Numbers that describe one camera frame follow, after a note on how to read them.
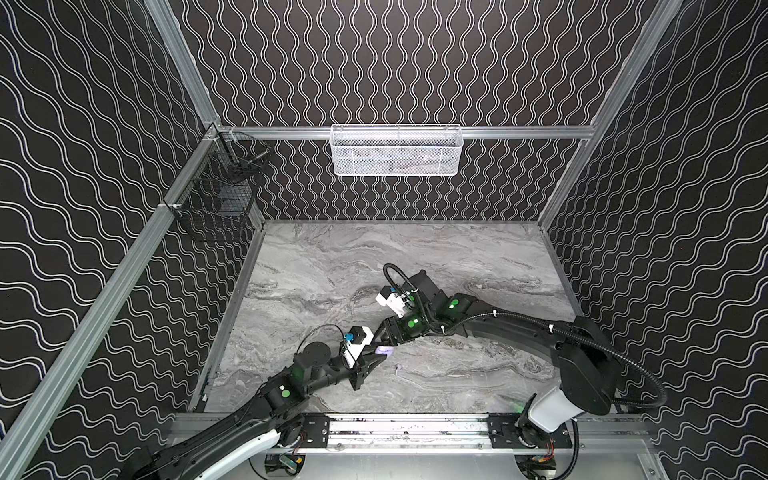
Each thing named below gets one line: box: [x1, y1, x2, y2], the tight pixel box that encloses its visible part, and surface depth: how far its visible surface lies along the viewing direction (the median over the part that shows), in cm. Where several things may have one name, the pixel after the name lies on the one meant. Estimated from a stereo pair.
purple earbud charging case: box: [374, 346, 395, 356], surface depth 74 cm
